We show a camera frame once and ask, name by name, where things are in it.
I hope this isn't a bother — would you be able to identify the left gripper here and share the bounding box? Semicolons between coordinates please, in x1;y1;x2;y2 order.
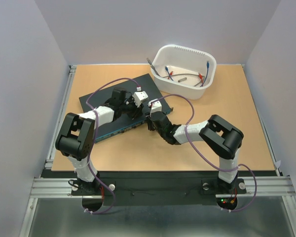
119;95;143;120

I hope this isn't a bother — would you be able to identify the dark blue network switch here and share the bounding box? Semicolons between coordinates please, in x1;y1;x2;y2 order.
78;73;175;144

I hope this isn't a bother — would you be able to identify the grey ethernet cable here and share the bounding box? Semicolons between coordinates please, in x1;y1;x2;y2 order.
146;57;204;87
161;73;202;79

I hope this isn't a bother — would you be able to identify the blue ethernet cable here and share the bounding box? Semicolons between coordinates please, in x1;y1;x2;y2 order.
164;60;212;87

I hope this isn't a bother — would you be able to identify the red ethernet cable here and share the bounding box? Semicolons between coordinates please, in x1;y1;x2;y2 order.
169;71;206;87

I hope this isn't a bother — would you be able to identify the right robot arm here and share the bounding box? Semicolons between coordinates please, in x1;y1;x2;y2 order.
146;112;244;193

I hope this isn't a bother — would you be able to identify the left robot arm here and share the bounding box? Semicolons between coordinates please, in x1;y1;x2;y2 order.
55;87;148;195

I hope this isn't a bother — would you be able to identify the white plastic tub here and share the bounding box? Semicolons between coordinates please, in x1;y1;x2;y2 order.
151;44;217;100

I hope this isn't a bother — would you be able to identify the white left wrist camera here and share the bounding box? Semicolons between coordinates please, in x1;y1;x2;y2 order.
133;91;148;108

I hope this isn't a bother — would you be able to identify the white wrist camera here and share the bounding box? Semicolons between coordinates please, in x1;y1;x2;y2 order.
148;99;162;116
133;91;148;108

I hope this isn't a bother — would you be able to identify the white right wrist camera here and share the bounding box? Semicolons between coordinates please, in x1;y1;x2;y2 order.
148;99;162;116

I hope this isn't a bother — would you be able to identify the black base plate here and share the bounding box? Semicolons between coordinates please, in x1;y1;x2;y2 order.
40;170;281;206

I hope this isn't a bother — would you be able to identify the aluminium frame rail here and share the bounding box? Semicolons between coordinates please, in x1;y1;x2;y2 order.
30;176;296;199

